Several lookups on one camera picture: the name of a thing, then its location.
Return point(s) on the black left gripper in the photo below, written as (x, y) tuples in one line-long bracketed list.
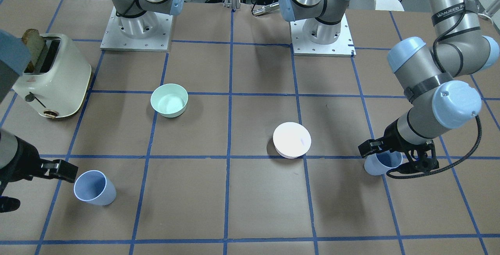
[(391, 137)]

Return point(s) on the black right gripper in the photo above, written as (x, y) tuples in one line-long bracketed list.
[(20, 160)]

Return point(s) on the blue cup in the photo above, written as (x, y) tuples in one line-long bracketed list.
[(95, 188), (380, 163)]

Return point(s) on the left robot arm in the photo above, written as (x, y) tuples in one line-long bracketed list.
[(428, 75)]

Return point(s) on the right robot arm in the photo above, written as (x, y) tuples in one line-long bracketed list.
[(15, 55)]

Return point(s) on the cream white toaster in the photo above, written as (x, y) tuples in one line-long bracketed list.
[(57, 87)]

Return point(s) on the pink bowl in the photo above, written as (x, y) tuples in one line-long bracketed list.
[(291, 140)]

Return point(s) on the toast slice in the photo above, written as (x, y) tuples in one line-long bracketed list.
[(35, 43)]

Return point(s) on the white chair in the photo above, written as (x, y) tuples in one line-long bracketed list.
[(376, 5)]

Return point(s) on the mint green bowl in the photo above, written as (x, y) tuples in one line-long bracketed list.
[(170, 100)]

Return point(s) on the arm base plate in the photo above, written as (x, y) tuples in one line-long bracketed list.
[(148, 33), (312, 38)]

